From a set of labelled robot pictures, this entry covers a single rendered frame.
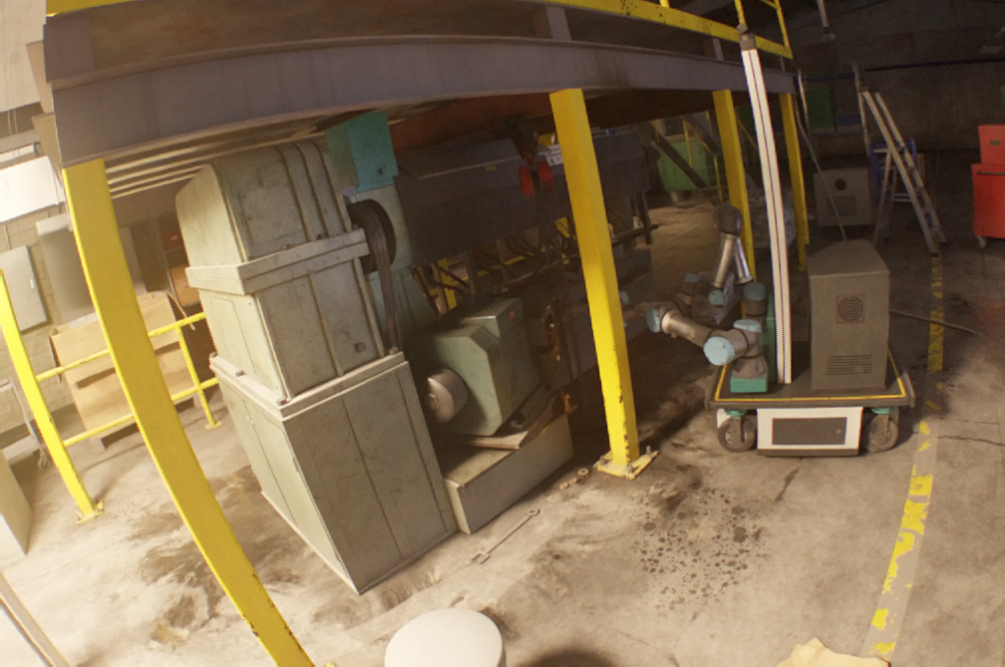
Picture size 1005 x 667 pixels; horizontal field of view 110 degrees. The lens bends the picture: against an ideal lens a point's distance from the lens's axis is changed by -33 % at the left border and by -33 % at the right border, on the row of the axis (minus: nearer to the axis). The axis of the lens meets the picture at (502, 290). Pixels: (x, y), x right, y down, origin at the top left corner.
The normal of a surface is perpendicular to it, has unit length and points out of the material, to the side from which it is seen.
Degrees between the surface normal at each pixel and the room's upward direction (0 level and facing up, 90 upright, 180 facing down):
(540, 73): 90
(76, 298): 90
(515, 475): 90
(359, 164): 90
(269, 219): 80
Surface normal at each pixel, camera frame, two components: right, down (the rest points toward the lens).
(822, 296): -0.49, 0.30
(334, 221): 0.64, -0.13
